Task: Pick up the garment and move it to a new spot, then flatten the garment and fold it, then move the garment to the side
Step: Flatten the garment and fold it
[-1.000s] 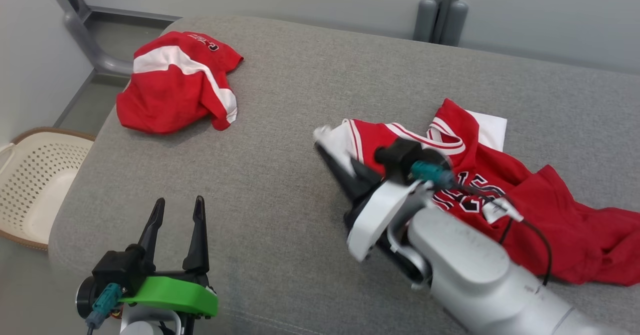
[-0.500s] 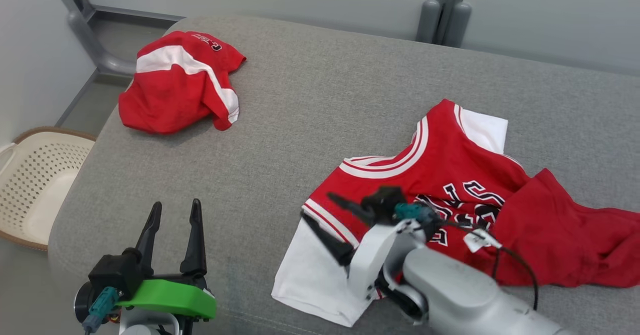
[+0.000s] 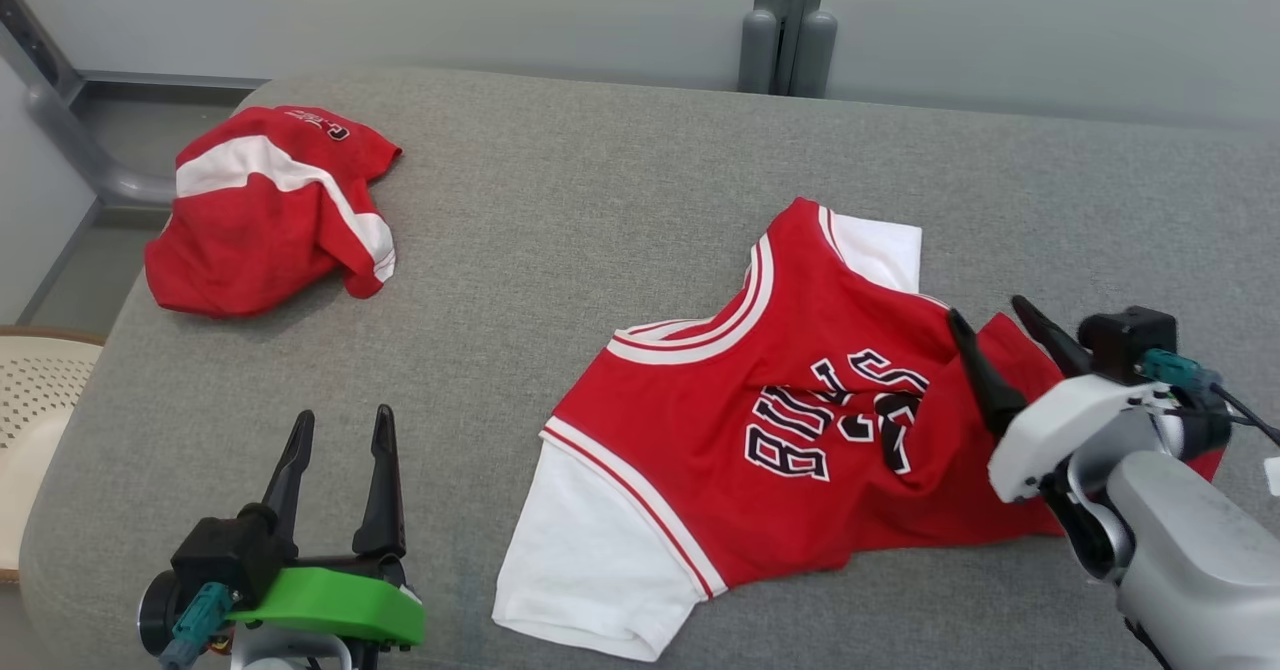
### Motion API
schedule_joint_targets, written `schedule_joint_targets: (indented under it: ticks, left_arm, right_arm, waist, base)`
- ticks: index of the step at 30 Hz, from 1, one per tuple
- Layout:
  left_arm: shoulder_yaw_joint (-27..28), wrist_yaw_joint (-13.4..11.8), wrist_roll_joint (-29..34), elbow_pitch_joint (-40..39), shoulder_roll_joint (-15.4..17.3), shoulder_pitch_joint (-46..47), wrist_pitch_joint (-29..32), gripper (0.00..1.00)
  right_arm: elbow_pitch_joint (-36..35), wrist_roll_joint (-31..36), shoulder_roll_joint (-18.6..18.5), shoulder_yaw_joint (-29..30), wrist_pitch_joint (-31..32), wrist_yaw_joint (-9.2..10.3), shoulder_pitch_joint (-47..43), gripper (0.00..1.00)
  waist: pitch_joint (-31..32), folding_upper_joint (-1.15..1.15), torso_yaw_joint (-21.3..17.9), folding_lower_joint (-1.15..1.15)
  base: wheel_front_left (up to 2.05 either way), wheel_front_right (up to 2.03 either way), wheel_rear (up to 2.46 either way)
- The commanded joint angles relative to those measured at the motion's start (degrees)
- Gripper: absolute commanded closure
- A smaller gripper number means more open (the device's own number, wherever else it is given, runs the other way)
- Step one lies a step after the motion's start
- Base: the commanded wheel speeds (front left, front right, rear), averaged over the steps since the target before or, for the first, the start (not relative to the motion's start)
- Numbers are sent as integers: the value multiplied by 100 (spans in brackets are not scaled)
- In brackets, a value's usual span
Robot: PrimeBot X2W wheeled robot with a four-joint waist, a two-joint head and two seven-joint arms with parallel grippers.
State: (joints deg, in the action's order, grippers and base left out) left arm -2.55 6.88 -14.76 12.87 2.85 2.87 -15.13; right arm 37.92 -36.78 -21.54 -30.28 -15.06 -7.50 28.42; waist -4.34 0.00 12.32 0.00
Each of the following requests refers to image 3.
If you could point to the red Bulls basketball jersey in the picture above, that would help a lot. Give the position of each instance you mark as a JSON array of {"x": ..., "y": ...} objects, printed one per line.
[{"x": 700, "y": 450}]

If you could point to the white paper tag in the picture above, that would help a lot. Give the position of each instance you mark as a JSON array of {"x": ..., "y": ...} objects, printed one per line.
[{"x": 1272, "y": 475}]

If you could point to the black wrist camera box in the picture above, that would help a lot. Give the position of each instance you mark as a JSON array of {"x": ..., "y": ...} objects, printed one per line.
[
  {"x": 1125, "y": 340},
  {"x": 225, "y": 555}
]

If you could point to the beige perforated laundry basket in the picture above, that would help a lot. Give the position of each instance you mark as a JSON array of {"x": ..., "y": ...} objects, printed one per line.
[{"x": 35, "y": 410}]

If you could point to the grey slanted metal frame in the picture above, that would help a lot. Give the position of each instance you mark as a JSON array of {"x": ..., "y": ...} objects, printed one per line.
[{"x": 75, "y": 145}]

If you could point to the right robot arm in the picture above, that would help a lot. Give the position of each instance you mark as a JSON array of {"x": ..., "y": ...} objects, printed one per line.
[{"x": 1190, "y": 560}]

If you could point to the grey double metal post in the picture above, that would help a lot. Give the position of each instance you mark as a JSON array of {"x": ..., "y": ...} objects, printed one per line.
[{"x": 788, "y": 30}]

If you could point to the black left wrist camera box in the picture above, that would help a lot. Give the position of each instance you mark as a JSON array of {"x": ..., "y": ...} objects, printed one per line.
[{"x": 225, "y": 555}]

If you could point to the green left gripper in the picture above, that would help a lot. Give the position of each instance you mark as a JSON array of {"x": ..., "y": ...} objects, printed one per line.
[{"x": 340, "y": 605}]

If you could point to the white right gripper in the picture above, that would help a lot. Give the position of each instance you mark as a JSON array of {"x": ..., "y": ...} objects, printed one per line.
[{"x": 1050, "y": 430}]

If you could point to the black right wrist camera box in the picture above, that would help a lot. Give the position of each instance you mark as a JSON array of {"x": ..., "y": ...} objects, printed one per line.
[{"x": 1125, "y": 340}]

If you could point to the red shorts with white stripe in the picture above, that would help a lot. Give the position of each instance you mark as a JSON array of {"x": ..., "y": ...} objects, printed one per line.
[{"x": 250, "y": 240}]

